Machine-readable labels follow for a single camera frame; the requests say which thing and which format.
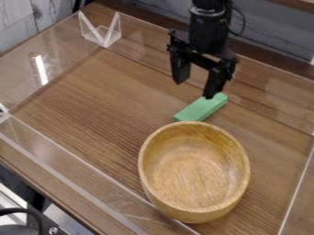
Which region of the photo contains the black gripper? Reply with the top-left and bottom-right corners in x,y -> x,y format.
167,6 -> 237,99

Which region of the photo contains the green rectangular block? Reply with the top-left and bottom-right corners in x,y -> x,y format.
172,93 -> 229,121

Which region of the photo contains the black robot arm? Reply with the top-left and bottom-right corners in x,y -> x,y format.
167,0 -> 238,99

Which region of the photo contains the brown wooden bowl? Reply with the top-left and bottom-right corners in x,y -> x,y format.
138,121 -> 250,224

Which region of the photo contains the clear acrylic corner bracket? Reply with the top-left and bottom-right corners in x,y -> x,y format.
78,12 -> 122,48

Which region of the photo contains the clear acrylic tray wall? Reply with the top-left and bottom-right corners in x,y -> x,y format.
0,104 -> 200,235

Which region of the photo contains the black metal table bracket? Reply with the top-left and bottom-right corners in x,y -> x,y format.
25,205 -> 70,235

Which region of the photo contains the black cable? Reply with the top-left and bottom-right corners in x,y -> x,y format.
0,206 -> 44,235

